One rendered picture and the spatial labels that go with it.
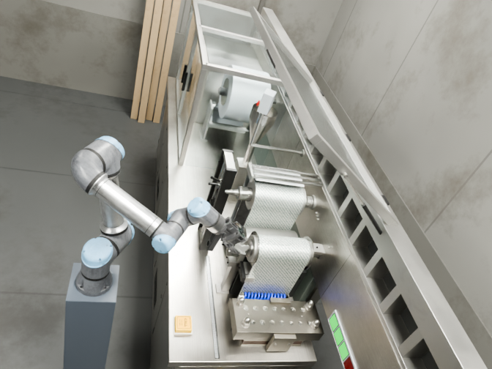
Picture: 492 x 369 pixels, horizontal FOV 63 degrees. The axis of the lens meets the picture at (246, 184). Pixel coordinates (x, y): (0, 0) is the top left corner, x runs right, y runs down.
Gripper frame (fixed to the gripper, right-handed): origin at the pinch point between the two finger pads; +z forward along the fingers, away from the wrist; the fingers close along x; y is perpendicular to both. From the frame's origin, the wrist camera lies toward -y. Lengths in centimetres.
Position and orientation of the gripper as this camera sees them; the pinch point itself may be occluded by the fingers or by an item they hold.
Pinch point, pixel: (241, 251)
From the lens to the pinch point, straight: 172.0
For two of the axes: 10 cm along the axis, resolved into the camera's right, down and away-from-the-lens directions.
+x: -1.5, -6.5, 7.4
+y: 8.3, -4.9, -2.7
